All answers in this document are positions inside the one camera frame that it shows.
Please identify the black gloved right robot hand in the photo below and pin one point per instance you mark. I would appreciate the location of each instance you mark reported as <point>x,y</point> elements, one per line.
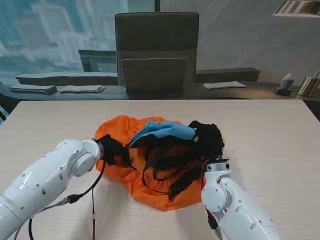
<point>208,140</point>

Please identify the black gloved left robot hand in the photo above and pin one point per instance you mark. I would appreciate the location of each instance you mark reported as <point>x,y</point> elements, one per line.
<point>111,150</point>

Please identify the blue yellow black backpack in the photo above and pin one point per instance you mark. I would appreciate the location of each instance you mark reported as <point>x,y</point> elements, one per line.
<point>170,131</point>

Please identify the orange rain cover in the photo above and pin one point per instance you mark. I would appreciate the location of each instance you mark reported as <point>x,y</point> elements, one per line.
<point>155,197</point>

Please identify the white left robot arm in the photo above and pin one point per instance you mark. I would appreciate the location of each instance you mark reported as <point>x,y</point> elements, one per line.
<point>50,170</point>

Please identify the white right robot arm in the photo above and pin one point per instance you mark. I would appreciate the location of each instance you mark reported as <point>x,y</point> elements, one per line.
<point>232,200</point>

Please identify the white paper sheets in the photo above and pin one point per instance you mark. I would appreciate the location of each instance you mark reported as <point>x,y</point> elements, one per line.
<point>222,85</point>

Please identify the dark background desk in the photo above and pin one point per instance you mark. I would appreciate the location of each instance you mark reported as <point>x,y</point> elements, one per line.
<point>250,93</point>

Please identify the long dark slab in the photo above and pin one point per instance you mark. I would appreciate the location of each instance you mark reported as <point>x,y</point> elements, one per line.
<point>225,74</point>

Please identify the thin grey paper stack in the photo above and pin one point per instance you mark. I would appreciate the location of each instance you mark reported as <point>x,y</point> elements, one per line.
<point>82,88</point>

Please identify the long grey slab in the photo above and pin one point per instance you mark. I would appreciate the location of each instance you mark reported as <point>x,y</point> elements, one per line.
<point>62,78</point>

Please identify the egg-shaped ornament on base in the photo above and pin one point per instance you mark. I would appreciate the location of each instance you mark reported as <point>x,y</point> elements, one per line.
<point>287,80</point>

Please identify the thick grey paper stack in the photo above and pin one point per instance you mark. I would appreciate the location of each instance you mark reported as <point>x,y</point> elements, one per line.
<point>32,88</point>

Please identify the row of tan books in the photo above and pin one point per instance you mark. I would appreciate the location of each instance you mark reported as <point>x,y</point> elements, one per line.
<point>308,86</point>

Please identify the dark brown office chair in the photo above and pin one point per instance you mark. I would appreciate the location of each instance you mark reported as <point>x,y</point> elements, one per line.
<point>155,32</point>

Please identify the copper lamp shade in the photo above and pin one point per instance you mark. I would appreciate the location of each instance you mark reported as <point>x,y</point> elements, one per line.
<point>300,8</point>

